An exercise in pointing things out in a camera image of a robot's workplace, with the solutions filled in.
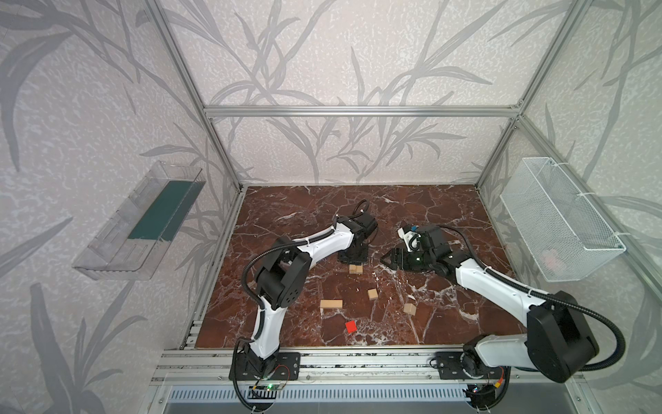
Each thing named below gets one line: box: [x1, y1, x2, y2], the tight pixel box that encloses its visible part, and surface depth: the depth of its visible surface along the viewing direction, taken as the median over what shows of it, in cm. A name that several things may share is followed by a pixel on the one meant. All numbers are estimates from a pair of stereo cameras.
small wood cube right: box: [403, 303, 417, 316], surface depth 86 cm
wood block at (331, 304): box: [319, 299, 344, 308], surface depth 86 cm
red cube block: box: [344, 319, 358, 334], surface depth 82 cm
